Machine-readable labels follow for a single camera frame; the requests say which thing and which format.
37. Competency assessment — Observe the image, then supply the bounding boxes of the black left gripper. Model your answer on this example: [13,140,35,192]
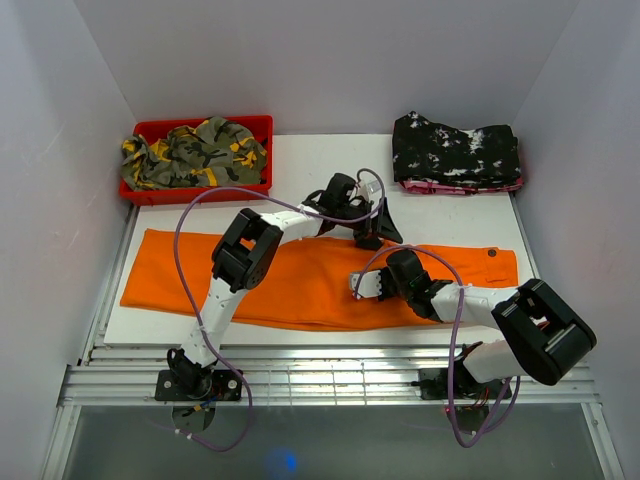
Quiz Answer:
[336,198,402,253]

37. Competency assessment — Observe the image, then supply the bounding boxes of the orange trousers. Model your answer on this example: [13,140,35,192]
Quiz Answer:
[120,229,519,331]

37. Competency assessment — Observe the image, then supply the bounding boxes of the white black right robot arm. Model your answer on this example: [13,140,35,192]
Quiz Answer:
[351,248,597,399]

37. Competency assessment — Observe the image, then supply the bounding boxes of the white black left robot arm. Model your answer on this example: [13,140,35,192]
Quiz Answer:
[167,173,403,400]

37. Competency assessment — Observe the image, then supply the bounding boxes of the pink folded trousers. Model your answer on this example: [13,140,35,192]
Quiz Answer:
[399,178,524,196]

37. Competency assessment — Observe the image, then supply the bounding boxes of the black white patterned trousers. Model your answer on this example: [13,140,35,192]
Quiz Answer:
[392,111,521,189]

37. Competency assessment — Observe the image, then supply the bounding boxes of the camouflage trousers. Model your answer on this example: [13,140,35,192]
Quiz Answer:
[120,116,268,191]

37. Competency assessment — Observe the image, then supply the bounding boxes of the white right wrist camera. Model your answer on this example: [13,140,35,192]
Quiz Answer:
[348,269,382,300]

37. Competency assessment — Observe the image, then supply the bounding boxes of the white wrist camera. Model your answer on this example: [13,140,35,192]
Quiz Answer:
[348,269,382,300]
[355,180,381,201]

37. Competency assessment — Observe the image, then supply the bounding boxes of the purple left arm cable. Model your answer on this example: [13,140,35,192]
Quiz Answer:
[172,167,384,452]

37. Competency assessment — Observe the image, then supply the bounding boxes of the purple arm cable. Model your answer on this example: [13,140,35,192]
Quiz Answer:
[354,244,522,449]
[172,167,384,452]

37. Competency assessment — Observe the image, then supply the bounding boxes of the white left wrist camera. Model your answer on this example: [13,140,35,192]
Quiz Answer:
[355,180,381,201]

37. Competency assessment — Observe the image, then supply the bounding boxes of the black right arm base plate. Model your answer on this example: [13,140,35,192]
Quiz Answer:
[412,366,503,401]

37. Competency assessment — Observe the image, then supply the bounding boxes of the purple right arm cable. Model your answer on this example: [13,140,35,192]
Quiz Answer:
[354,244,522,449]

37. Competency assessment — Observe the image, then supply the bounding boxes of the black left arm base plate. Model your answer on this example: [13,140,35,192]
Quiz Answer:
[154,370,242,402]

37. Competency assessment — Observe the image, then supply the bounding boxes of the aluminium frame rail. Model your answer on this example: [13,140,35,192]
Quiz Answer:
[57,344,601,407]

